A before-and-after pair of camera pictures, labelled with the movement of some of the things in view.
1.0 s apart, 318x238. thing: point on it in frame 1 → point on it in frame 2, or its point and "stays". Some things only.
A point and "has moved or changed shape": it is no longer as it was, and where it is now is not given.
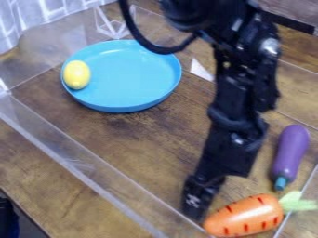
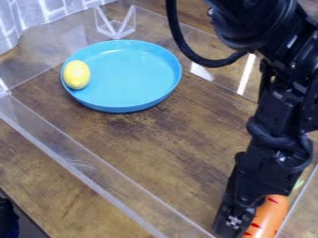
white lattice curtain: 20,14 stays
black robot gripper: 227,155 → 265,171
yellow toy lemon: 76,74 stays
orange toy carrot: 254,214 has moved or changed shape
